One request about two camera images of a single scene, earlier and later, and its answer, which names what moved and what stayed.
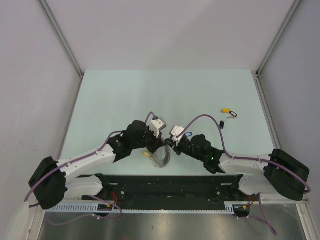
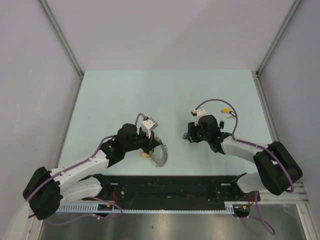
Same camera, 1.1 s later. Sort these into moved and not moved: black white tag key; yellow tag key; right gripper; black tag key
Moved: right gripper
Not moved: yellow tag key; black tag key; black white tag key
